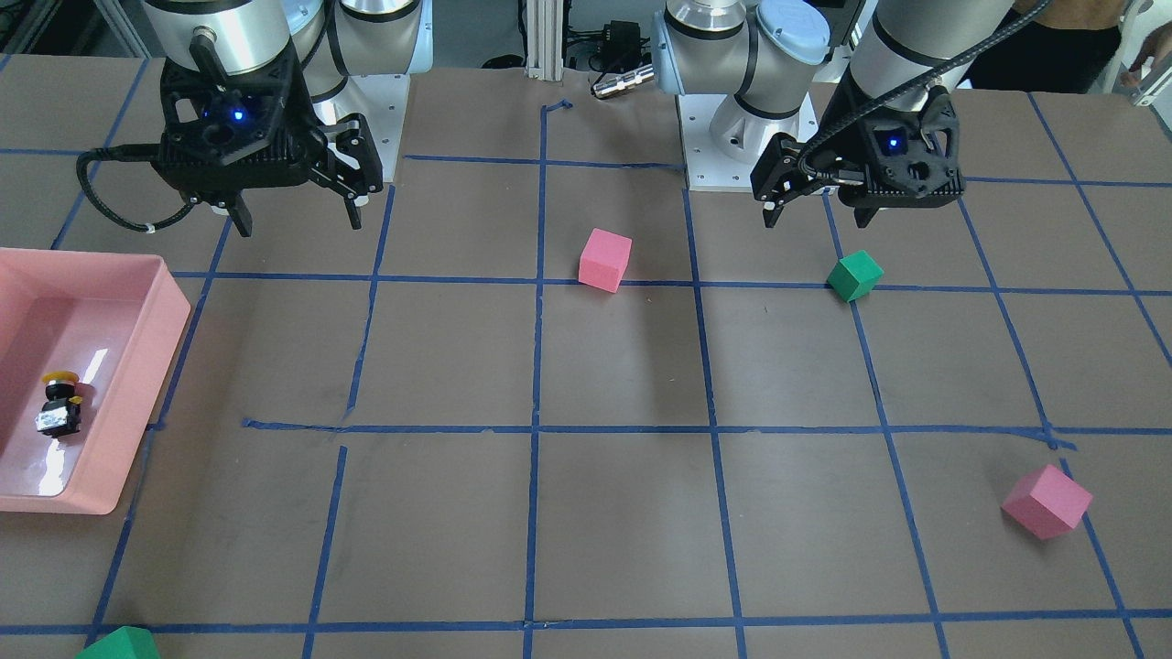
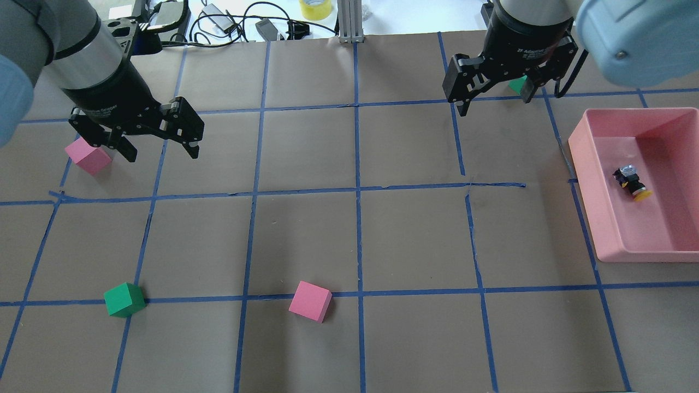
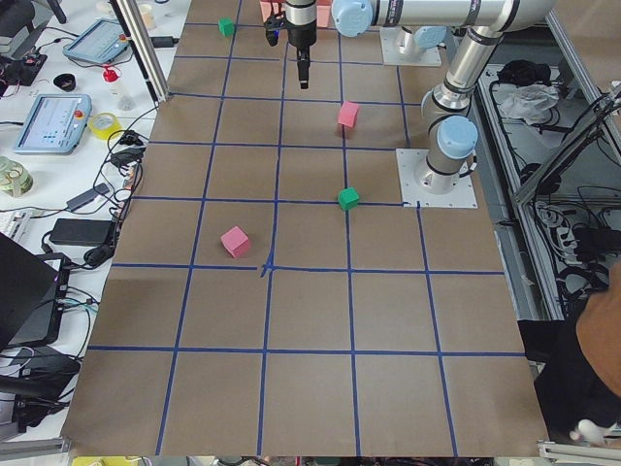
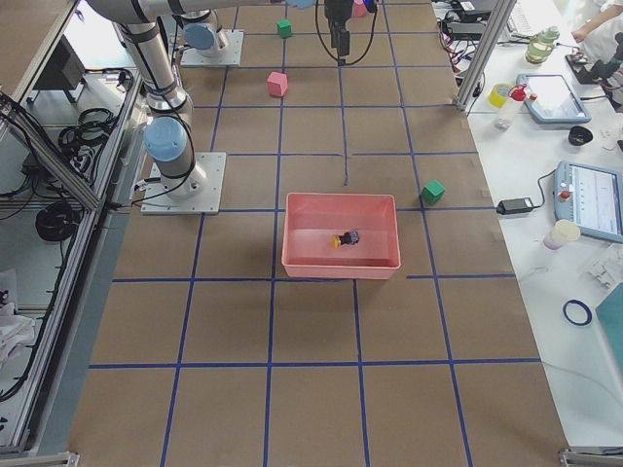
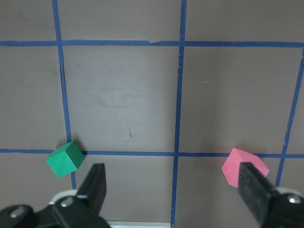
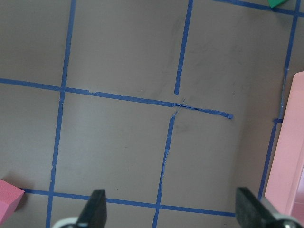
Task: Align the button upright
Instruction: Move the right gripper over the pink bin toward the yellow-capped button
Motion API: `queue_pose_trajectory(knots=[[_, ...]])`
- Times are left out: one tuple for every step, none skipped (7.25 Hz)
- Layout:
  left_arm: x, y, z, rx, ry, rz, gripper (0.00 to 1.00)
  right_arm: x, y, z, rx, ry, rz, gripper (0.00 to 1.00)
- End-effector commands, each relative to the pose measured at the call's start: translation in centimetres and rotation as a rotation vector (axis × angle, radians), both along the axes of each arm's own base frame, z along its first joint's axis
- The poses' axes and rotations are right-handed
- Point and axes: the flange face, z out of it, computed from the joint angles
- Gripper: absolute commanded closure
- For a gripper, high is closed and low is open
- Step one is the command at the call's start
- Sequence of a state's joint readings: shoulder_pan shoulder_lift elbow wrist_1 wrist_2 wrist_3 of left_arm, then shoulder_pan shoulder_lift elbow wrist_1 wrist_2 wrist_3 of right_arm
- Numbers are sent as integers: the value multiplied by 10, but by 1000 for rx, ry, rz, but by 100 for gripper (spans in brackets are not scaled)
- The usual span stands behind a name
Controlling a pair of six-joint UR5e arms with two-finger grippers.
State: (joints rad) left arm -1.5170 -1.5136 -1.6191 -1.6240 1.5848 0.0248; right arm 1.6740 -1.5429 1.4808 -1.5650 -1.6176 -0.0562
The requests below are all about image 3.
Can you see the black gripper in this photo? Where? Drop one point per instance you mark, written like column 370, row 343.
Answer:
column 300, row 34

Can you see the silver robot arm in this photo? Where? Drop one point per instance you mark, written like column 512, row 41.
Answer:
column 452, row 135
column 412, row 45

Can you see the pink plastic bin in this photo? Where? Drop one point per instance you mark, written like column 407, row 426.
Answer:
column 299, row 12

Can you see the pink foam cube centre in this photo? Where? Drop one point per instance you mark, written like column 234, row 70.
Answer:
column 348, row 114

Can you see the pink foam cube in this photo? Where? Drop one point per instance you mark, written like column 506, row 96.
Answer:
column 235, row 241
column 348, row 114

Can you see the green foam cube far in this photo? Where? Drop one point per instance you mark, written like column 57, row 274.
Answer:
column 226, row 26

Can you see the green foam cube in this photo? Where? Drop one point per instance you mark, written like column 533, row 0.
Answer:
column 226, row 26
column 348, row 198

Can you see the green foam cube centre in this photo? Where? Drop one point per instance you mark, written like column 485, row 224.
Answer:
column 348, row 198

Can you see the red capped white bottle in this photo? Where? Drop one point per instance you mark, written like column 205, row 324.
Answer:
column 117, row 88

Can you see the far teach pendant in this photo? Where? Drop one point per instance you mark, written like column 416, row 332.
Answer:
column 101, row 43

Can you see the teach pendant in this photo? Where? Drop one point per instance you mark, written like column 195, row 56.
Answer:
column 54, row 124
column 101, row 43

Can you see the pink foam cube outer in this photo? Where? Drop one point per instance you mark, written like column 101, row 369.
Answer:
column 235, row 241

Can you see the yellow tape roll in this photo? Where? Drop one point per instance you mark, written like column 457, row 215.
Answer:
column 105, row 126

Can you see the white crumpled cloth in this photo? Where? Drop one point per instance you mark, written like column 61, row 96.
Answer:
column 532, row 103

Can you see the black small bowl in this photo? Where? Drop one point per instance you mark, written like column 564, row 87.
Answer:
column 66, row 82

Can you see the near teach pendant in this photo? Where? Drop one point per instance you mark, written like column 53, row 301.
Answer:
column 54, row 124

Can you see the black power adapter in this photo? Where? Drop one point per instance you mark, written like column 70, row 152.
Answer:
column 80, row 232

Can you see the black laptop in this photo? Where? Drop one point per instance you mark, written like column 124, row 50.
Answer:
column 32, row 287

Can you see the person in orange shirt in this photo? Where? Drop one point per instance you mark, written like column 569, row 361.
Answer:
column 580, row 379

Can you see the aluminium frame post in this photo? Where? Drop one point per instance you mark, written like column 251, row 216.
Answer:
column 129, row 17

